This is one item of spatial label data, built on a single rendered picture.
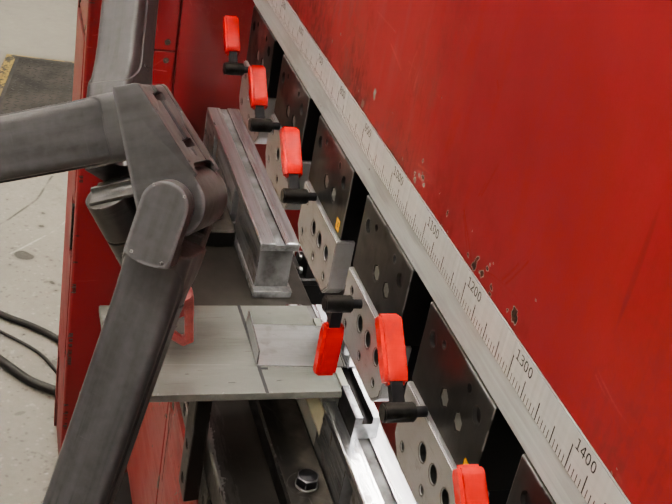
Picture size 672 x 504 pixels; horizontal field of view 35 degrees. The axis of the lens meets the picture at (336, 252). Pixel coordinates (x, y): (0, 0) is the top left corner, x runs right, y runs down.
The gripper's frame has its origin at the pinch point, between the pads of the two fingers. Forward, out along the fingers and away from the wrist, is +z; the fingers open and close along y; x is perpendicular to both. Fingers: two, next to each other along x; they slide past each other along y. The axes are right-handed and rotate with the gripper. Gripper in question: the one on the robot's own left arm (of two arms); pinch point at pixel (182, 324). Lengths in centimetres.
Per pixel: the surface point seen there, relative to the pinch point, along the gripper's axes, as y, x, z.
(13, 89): 310, 73, 85
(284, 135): 11.2, -19.3, -11.7
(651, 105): -50, -40, -37
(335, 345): -16.0, -15.9, -1.6
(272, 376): -6.0, -7.4, 7.4
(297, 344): 0.2, -11.1, 9.5
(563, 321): -48, -32, -23
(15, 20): 396, 76, 88
